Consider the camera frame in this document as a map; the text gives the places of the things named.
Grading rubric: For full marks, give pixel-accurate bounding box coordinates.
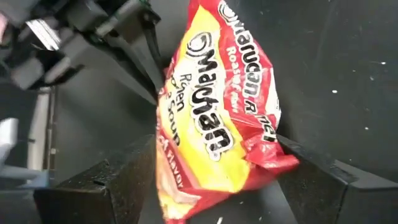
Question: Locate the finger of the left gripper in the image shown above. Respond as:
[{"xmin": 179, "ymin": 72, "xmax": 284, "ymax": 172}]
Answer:
[
  {"xmin": 83, "ymin": 35, "xmax": 165, "ymax": 105},
  {"xmin": 143, "ymin": 21, "xmax": 163, "ymax": 71}
]

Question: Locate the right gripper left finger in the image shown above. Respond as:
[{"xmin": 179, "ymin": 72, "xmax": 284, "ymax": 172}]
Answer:
[{"xmin": 33, "ymin": 134, "xmax": 157, "ymax": 224}]

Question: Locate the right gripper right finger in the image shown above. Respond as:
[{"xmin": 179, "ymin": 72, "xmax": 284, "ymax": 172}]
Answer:
[{"xmin": 276, "ymin": 134, "xmax": 398, "ymax": 224}]

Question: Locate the red beef ramen pack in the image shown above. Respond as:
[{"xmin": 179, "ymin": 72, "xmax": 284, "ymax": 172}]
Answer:
[{"xmin": 155, "ymin": 0, "xmax": 301, "ymax": 224}]

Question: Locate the silver metal post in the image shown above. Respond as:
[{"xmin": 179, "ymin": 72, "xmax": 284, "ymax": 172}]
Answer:
[{"xmin": 27, "ymin": 86, "xmax": 58, "ymax": 171}]

